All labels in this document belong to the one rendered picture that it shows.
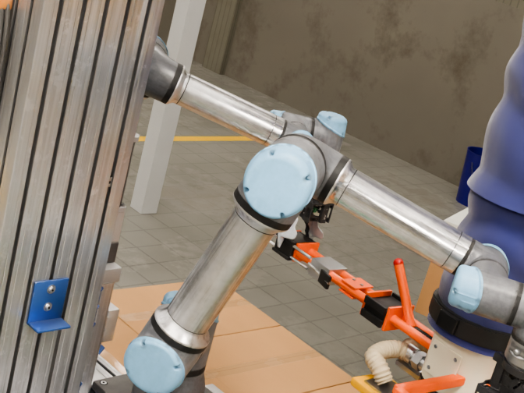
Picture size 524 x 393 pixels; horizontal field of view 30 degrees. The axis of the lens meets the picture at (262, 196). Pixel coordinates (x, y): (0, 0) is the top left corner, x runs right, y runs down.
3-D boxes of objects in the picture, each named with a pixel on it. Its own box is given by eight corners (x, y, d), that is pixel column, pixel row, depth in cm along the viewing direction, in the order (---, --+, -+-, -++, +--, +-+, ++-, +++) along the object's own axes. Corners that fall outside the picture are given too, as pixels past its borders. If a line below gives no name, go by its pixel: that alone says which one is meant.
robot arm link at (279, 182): (185, 380, 190) (340, 159, 172) (159, 415, 176) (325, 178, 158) (136, 344, 191) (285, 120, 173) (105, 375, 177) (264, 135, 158)
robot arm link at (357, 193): (266, 163, 187) (489, 296, 183) (252, 176, 177) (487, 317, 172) (295, 112, 183) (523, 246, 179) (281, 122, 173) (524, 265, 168)
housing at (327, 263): (344, 285, 241) (348, 268, 240) (323, 286, 237) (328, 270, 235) (326, 272, 246) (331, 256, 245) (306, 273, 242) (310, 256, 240)
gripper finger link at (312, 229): (318, 254, 250) (316, 224, 245) (304, 244, 254) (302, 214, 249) (327, 249, 251) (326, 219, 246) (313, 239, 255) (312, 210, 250)
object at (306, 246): (315, 260, 251) (320, 242, 249) (293, 262, 246) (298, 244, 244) (295, 246, 257) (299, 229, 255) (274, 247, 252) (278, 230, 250)
